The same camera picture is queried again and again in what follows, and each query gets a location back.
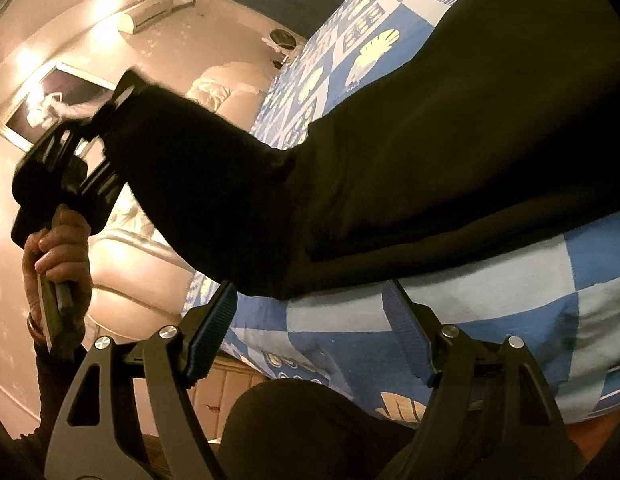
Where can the person's left hand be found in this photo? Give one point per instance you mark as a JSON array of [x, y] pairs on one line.
[[59, 255]]

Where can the person's leg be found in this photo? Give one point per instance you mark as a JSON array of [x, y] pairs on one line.
[[300, 430]]

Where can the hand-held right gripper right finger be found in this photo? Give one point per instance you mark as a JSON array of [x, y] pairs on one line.
[[410, 342]]

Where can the bed with blue patterned sheet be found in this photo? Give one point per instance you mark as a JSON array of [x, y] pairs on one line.
[[515, 310]]

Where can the white air conditioner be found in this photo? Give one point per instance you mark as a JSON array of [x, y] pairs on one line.
[[144, 14]]

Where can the cream padded bed frame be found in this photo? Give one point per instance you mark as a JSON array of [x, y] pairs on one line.
[[229, 385]]

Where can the framed wall picture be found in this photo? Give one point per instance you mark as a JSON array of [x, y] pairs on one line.
[[44, 105]]

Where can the person's left forearm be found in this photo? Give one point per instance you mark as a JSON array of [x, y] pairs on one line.
[[44, 400]]

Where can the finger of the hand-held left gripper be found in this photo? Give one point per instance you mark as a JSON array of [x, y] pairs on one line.
[[105, 190], [124, 87]]

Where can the black pants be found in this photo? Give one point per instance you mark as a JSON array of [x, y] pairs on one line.
[[390, 160]]

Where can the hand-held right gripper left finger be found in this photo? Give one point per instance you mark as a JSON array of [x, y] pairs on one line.
[[209, 330]]

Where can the cream tufted headboard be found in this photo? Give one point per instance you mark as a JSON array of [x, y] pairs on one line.
[[134, 280]]

